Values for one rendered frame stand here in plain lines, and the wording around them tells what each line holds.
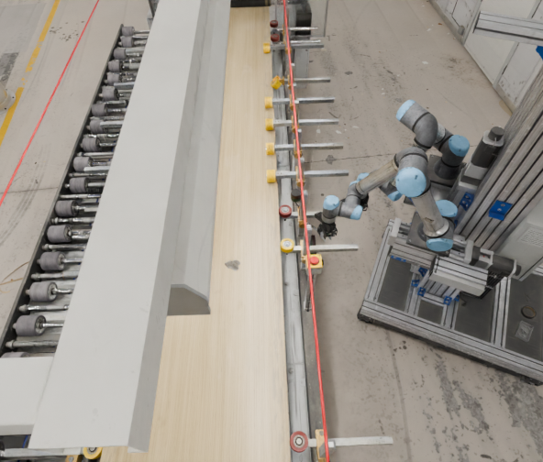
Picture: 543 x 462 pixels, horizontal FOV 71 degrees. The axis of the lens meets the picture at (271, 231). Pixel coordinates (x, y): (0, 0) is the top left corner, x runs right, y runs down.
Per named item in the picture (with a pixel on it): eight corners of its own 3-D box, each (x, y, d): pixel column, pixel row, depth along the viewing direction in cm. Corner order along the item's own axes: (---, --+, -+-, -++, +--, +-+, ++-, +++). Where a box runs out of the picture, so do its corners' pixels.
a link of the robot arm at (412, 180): (457, 229, 190) (423, 148, 158) (456, 254, 182) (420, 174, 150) (432, 232, 197) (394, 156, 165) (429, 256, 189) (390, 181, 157)
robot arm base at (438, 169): (460, 165, 234) (467, 153, 226) (457, 182, 227) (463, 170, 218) (435, 159, 238) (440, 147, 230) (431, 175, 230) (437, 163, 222)
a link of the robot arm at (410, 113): (443, 155, 229) (410, 130, 187) (426, 140, 236) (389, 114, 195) (459, 138, 224) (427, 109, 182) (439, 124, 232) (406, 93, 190)
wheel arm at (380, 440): (389, 436, 173) (392, 435, 170) (391, 445, 171) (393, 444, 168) (293, 440, 173) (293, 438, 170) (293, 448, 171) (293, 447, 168)
